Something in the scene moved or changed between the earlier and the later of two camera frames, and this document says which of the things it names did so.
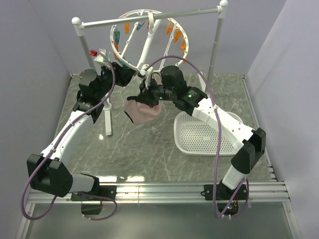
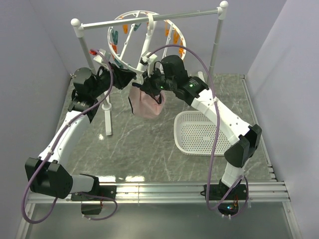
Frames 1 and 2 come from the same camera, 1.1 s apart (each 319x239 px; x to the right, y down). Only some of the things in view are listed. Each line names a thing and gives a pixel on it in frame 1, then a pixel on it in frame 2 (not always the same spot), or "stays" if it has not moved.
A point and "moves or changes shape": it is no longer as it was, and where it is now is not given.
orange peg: (126, 28) stays
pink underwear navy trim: (139, 112) moves or changes shape
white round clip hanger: (156, 44) moves or changes shape
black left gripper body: (106, 79) stays
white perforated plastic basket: (194, 136) stays
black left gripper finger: (124, 75) stays
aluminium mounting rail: (260, 191) stays
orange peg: (183, 45) to (181, 51)
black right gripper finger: (141, 98) to (143, 87)
